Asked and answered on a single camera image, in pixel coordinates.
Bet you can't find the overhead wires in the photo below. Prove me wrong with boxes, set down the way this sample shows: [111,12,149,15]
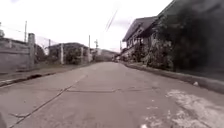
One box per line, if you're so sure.
[104,7,120,33]

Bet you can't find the walled building with pillars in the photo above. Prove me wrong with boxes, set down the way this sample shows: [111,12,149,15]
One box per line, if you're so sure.
[46,42,93,66]

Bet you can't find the grey concrete road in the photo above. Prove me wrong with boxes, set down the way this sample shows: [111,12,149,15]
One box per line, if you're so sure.
[0,61,224,128]

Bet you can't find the concrete kerb strip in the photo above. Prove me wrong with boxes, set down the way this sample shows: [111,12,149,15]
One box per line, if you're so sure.
[0,63,92,89]
[119,60,224,95]

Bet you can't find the pole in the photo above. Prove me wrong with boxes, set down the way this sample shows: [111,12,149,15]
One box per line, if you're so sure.
[87,34,91,51]
[23,20,28,44]

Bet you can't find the house with dark roof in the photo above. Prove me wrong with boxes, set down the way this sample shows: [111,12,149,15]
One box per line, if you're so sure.
[120,15,160,63]

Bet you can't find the dark trees and bushes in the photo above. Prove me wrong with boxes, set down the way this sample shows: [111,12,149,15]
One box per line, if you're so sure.
[141,0,224,74]

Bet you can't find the grey concrete wall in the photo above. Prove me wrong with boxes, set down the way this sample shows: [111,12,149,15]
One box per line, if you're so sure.
[0,32,37,72]

